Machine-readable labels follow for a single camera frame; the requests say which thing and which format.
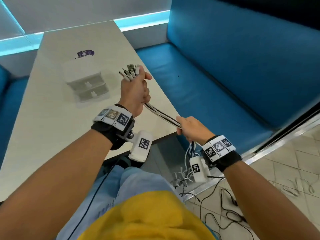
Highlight person's left hand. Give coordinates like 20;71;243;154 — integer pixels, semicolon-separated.
118;67;152;118

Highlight person's right hand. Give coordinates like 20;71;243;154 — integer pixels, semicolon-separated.
176;116;215;146

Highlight bundle of charging cables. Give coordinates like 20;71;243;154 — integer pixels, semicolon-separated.
119;63;208;189

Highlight white mini drawer box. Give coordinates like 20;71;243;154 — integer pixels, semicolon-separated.
60;58;110;103

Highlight person's right forearm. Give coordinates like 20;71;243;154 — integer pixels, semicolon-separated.
222;160;320;240

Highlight person's left forearm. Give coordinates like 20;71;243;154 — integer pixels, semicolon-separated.
0;128;113;240

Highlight grey metal table base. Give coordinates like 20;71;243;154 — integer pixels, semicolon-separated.
140;133;200;188

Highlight black marker wristband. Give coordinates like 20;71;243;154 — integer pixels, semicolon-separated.
200;135;243;173
91;104;136;151

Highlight round purple sticker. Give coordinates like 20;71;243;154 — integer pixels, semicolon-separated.
75;50;95;59

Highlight blue sofa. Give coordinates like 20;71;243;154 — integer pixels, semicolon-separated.
135;0;320;156
0;65;29;170

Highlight light blue jeans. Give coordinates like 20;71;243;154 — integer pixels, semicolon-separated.
56;165;186;240

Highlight white table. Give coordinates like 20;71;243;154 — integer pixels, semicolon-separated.
0;20;179;203

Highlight yellow shirt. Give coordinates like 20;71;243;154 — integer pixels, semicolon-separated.
77;190;217;240

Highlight silver metal floor rail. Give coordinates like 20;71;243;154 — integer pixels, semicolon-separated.
185;117;320;196

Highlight black camera cable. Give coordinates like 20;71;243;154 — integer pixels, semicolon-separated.
180;175;254;240
67;160;120;240

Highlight cyan wall light strips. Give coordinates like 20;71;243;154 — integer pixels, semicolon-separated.
0;0;170;57

